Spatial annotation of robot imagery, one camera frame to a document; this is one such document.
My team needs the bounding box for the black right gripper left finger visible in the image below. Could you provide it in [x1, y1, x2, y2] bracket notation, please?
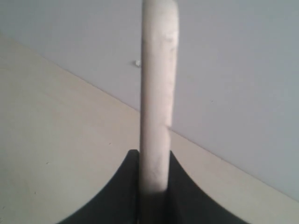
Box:
[60, 149, 139, 224]

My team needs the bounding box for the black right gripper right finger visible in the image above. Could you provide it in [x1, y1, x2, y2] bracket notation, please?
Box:
[167, 153, 246, 224]

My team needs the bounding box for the white paint brush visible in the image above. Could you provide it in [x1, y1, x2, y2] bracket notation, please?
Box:
[140, 0, 179, 194]

